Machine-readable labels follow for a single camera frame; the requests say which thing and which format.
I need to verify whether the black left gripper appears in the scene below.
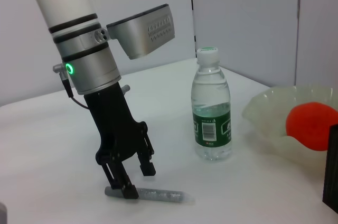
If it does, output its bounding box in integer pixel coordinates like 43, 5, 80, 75
83, 82, 157, 200

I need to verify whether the grey marker pen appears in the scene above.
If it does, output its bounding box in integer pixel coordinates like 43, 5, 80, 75
104, 184, 196, 206

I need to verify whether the green label water bottle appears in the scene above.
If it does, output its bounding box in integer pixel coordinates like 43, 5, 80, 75
191, 46, 233, 161

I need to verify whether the red-orange fruit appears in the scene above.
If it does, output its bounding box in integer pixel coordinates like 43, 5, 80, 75
286, 101, 338, 152

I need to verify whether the pale green glass fruit bowl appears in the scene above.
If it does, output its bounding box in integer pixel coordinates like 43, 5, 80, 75
242, 83, 338, 163

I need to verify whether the black mesh pen holder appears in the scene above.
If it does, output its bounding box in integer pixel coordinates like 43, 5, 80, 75
322, 124, 338, 214

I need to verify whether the left wrist cable with plug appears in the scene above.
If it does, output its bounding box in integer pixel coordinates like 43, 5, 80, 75
52, 62, 89, 110

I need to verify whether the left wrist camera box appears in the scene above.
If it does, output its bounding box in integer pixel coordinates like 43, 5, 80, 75
106, 3, 176, 60

